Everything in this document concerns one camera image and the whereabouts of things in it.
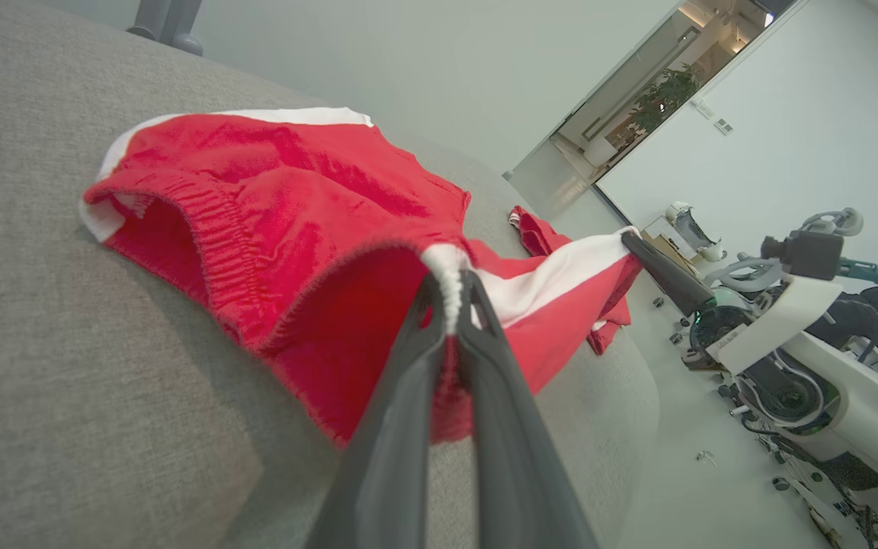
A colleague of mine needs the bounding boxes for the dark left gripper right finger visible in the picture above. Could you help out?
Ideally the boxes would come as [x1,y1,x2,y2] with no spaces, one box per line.
[457,268,600,549]

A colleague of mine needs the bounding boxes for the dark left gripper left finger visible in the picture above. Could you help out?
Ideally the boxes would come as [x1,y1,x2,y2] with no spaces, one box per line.
[306,273,448,549]

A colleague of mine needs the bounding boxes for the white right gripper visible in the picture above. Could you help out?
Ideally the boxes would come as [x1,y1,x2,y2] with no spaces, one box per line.
[620,230,844,375]

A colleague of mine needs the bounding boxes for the red white basketball jersey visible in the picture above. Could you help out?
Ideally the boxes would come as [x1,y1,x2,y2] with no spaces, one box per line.
[509,204,633,357]

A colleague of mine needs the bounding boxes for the red shorts with white stripes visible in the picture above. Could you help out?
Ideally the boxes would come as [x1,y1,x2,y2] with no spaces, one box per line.
[79,106,645,448]

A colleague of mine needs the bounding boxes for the white machine on desk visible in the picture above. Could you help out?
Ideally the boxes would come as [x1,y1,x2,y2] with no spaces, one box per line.
[664,201,729,265]

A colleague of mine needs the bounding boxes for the green potted plant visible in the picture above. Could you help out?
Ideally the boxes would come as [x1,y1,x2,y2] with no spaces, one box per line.
[625,64,703,135]

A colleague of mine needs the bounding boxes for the grey fabric sofa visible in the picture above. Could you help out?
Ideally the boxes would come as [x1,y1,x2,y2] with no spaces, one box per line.
[0,0,662,549]

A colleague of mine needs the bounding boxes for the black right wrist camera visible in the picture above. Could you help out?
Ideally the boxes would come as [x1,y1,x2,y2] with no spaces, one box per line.
[761,230,846,282]

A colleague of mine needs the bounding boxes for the teal right camera connector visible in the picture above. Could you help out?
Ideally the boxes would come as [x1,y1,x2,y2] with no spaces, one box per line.
[837,257,878,287]

